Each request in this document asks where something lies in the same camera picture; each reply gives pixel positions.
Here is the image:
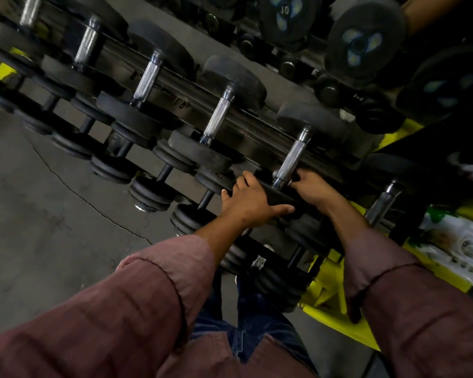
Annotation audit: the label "person's left hand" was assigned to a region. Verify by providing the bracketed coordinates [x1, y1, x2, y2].
[220, 171, 295, 229]

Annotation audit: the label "person's right hand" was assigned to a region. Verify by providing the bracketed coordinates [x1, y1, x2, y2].
[290, 168, 346, 217]

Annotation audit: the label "row of ribbed plate dumbbells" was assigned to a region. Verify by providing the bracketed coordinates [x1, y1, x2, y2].
[0, 86, 332, 313]

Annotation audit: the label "black yellow dumbbell rack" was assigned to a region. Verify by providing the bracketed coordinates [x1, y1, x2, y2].
[0, 0, 473, 353]

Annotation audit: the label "white green wet wipes packet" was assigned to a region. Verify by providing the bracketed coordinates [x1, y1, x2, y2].
[408, 206, 473, 292]

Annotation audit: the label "person's left forearm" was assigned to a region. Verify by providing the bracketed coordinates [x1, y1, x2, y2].
[0, 216, 253, 378]

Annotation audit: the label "person's right forearm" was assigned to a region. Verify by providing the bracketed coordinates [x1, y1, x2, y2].
[323, 194, 473, 378]

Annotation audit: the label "person's blue jeans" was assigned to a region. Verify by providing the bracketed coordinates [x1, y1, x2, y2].
[189, 271, 318, 374]

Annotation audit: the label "black curved metal bar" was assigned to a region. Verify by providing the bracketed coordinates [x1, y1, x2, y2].
[361, 350, 391, 378]

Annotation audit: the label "gymnast wall poster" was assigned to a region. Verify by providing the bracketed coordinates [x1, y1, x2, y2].
[374, 94, 473, 205]

